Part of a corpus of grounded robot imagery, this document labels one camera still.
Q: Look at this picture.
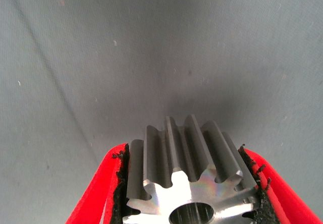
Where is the large steel gear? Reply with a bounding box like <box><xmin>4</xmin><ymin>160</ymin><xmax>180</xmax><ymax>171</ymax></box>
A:
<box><xmin>122</xmin><ymin>115</ymin><xmax>260</xmax><ymax>224</ymax></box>

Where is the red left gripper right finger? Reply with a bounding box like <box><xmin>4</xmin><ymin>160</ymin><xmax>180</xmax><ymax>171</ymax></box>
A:
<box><xmin>238</xmin><ymin>144</ymin><xmax>323</xmax><ymax>224</ymax></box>

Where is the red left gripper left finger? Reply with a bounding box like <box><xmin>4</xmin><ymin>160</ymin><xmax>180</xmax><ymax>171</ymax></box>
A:
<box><xmin>65</xmin><ymin>143</ymin><xmax>131</xmax><ymax>224</ymax></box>

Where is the dark grey table cloth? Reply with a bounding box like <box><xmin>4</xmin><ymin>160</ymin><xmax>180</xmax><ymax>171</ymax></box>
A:
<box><xmin>0</xmin><ymin>0</ymin><xmax>323</xmax><ymax>224</ymax></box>

